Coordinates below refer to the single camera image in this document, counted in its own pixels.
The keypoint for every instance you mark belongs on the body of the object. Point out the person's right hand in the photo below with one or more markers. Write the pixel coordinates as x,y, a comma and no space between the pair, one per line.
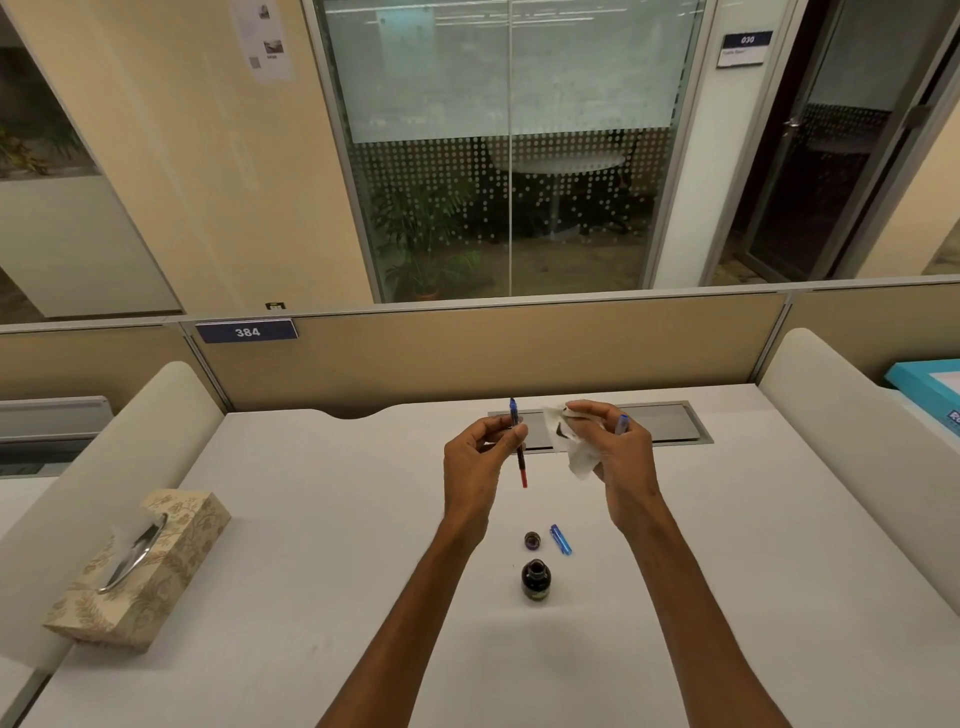
626,472

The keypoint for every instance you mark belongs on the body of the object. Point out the person's left hand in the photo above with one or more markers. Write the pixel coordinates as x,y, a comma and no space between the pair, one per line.
469,480

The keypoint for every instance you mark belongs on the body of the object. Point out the person's left thumb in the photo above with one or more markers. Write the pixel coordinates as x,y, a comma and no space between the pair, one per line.
508,439

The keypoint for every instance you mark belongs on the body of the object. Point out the person's right thumb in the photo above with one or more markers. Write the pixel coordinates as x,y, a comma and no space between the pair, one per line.
583,433

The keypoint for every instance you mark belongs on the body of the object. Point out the white tissue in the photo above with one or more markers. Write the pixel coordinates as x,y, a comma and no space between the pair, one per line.
581,459

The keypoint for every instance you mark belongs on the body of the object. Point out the pen section with red converter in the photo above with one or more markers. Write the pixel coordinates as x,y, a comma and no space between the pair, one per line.
520,465

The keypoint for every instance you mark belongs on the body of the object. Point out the blue pen barrel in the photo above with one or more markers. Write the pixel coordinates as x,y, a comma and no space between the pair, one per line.
622,423

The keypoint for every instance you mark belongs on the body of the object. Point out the person's right forearm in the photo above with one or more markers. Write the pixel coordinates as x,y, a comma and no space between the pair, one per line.
697,622

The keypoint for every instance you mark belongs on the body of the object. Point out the person's left forearm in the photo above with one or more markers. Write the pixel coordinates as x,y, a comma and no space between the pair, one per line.
409,622

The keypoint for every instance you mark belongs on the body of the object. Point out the beige desk partition panel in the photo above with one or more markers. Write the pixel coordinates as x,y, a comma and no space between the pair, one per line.
525,349

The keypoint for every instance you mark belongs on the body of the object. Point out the dark ink bottle cap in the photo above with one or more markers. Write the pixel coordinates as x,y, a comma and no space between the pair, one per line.
532,539

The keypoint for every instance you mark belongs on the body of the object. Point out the blue pen cap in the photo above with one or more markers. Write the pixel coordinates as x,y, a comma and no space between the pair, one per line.
562,540

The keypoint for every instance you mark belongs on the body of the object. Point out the dark ink bottle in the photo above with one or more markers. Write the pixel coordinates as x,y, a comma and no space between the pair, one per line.
536,583

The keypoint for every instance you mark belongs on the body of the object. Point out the green potted plant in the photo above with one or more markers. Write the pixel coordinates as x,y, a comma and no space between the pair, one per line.
424,232

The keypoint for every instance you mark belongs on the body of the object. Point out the round white table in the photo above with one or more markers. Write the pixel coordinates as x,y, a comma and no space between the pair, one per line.
559,169

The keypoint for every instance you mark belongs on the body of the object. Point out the blue desk number sign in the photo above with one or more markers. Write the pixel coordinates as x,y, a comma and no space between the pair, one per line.
247,331

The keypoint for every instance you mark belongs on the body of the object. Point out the frosted glass window panel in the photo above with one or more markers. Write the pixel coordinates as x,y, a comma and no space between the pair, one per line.
510,112

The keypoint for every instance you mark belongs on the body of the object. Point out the teal flat box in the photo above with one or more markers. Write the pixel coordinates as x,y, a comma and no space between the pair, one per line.
926,386

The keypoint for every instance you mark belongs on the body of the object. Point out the beige leaf-patterned tissue box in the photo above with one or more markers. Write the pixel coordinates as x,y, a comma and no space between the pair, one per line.
161,570

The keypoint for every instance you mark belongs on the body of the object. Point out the glass door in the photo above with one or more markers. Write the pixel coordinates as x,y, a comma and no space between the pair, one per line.
832,142

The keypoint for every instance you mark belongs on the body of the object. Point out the blue and white room sign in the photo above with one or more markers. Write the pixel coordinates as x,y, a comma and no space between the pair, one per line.
745,49

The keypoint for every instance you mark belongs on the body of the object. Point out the white paper notice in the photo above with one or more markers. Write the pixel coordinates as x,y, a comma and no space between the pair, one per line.
264,37

